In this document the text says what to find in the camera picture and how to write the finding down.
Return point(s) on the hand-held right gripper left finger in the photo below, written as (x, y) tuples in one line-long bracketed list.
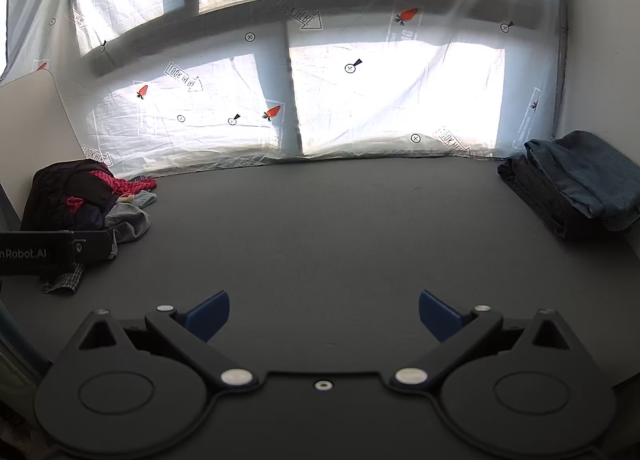
[(210, 315)]

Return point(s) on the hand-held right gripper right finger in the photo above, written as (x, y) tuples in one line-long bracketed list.
[(440, 315)]

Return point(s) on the plaid cloth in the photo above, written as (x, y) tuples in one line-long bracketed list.
[(62, 280)]

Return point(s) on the dark maroon garment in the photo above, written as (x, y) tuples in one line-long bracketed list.
[(55, 190)]

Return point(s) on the grey garment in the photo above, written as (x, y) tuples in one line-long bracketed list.
[(130, 227)]

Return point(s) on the red garment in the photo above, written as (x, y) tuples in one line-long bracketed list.
[(125, 185)]

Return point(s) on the light blue garment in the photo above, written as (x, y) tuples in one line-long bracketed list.
[(145, 199)]

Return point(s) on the white board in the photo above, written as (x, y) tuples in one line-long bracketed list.
[(30, 130)]

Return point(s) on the folded black pants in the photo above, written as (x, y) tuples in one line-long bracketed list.
[(540, 195)]

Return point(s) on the folded blue jeans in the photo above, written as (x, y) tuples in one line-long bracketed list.
[(590, 175)]

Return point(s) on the white printed sheet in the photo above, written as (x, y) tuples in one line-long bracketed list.
[(375, 90)]

